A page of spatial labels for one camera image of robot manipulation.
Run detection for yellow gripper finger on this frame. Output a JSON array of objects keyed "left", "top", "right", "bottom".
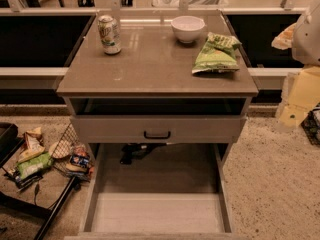
[
  {"left": 271, "top": 23, "right": 296, "bottom": 50},
  {"left": 276, "top": 66, "right": 320, "bottom": 129}
]

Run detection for green jalapeno chip bag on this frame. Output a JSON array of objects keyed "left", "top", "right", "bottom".
[{"left": 192, "top": 32, "right": 241, "bottom": 75}]

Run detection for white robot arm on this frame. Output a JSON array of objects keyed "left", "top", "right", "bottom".
[{"left": 271, "top": 0, "right": 320, "bottom": 129}]

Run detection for grey drawer cabinet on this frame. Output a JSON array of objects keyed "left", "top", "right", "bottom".
[{"left": 57, "top": 11, "right": 258, "bottom": 159}]

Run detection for open lower drawer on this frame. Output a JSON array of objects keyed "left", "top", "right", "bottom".
[{"left": 64, "top": 144, "right": 248, "bottom": 240}]

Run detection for tan chip bag on floor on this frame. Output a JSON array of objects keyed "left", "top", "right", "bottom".
[{"left": 18, "top": 127, "right": 45, "bottom": 163}]

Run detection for green chip bag on floor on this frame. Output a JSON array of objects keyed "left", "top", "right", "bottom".
[{"left": 17, "top": 153, "right": 53, "bottom": 180}]

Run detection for white ceramic bowl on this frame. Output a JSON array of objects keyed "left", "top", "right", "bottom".
[{"left": 171, "top": 16, "right": 205, "bottom": 43}]

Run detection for green white soda can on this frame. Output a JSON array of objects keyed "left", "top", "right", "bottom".
[{"left": 98, "top": 15, "right": 121, "bottom": 55}]

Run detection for black object under cabinet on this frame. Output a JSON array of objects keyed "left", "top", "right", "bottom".
[{"left": 120, "top": 143, "right": 165, "bottom": 165}]

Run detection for blue snack packet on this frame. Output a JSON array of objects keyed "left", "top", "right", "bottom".
[{"left": 69, "top": 154, "right": 90, "bottom": 168}]

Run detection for black wire basket right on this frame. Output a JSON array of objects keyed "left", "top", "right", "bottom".
[{"left": 302, "top": 105, "right": 320, "bottom": 145}]

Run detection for black wire basket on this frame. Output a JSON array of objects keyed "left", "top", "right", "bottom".
[
  {"left": 302, "top": 105, "right": 320, "bottom": 145},
  {"left": 49, "top": 124, "right": 94, "bottom": 182}
]

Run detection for closed drawer with black handle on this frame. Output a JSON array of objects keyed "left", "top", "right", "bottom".
[{"left": 70, "top": 115, "right": 246, "bottom": 143}]

